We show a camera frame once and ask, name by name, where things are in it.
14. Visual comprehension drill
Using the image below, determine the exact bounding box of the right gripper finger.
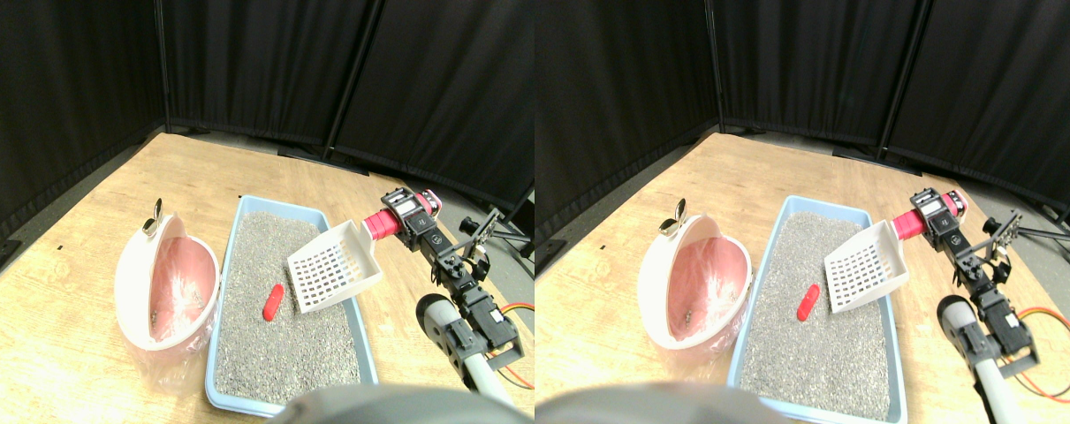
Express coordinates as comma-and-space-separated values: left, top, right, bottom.
911, 188, 952, 223
382, 188, 423, 223

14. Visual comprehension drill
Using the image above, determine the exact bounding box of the white scoop with red handle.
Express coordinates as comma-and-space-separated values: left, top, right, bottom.
285, 189, 441, 315
823, 188, 969, 315

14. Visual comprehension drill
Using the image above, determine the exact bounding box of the black curtain stand pole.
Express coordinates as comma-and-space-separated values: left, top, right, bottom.
323, 0, 386, 163
704, 0, 725, 133
152, 0, 173, 133
876, 0, 935, 163

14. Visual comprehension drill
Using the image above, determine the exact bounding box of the blue litter tray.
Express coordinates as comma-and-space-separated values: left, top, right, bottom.
727, 194, 908, 423
204, 194, 381, 418

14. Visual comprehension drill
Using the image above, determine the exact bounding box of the white bin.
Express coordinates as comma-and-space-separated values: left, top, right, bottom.
113, 198, 224, 396
636, 198, 755, 361

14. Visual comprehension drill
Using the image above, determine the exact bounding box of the black bracket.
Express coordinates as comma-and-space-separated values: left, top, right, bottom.
983, 208, 1024, 266
459, 208, 503, 266

